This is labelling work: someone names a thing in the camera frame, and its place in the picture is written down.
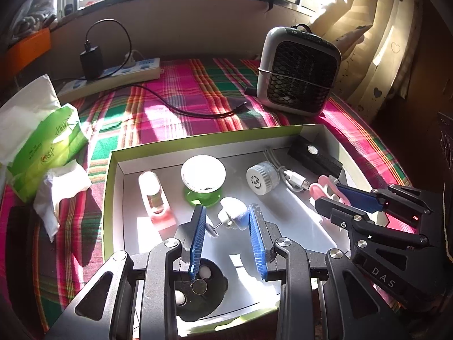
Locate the black round gadget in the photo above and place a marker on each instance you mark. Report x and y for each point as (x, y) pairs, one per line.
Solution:
(200, 298)

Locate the white round cap device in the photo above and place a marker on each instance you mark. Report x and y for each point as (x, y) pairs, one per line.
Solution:
(262, 178)

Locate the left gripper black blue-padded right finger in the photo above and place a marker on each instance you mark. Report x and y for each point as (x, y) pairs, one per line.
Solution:
(331, 283)

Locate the green white round lamp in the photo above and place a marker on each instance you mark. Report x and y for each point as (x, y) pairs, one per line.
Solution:
(203, 177)

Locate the cream heart curtain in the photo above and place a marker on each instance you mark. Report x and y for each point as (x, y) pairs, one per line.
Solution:
(377, 39)

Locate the black rectangular power bank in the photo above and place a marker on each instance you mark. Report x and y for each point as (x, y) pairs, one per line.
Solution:
(314, 158)

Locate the green tissue pack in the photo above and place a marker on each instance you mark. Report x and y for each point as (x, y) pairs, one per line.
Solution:
(37, 134)

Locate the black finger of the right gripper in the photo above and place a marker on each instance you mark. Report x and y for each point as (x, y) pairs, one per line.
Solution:
(344, 216)

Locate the black charger adapter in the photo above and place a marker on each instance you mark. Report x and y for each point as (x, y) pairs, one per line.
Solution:
(91, 61)

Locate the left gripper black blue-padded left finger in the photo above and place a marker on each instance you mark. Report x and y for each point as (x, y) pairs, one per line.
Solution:
(104, 308)

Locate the crumpled white tissue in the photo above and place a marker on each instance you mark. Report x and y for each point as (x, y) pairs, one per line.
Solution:
(58, 183)

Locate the grey mini heater fan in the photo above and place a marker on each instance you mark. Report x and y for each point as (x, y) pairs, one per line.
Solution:
(297, 71)

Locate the orange box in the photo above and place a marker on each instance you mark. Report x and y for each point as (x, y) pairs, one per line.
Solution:
(21, 54)

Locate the white mushroom night light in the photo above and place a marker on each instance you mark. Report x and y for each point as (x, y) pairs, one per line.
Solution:
(233, 215)

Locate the plaid bed sheet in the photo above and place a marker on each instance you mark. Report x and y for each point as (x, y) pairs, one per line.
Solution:
(191, 97)

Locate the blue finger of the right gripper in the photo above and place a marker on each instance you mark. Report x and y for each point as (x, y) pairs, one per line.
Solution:
(360, 199)

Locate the white plastic bags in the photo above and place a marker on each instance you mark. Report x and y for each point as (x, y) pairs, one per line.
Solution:
(32, 17)

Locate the white power strip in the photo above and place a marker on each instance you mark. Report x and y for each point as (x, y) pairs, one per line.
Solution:
(144, 70)

